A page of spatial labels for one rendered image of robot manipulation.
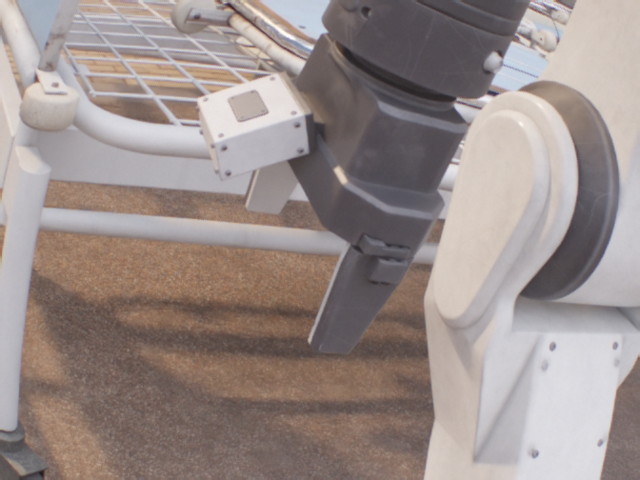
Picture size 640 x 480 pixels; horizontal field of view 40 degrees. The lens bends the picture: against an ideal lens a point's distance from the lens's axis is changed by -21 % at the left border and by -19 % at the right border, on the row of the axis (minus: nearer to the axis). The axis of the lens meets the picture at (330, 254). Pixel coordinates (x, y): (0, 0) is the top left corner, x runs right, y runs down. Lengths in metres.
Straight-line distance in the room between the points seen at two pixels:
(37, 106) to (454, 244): 0.36
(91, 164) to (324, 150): 0.53
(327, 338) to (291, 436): 0.95
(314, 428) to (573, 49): 0.96
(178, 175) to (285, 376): 0.63
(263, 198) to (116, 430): 0.77
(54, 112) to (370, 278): 0.40
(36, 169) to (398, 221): 0.43
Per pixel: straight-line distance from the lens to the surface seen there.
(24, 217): 0.83
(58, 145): 0.95
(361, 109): 0.46
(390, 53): 0.44
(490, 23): 0.44
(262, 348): 1.65
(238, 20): 1.29
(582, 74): 0.62
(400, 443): 1.52
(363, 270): 0.47
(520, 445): 0.63
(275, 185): 0.57
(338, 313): 0.48
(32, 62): 0.91
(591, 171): 0.58
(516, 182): 0.58
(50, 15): 0.94
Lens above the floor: 0.75
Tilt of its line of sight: 21 degrees down
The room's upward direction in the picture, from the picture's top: 20 degrees clockwise
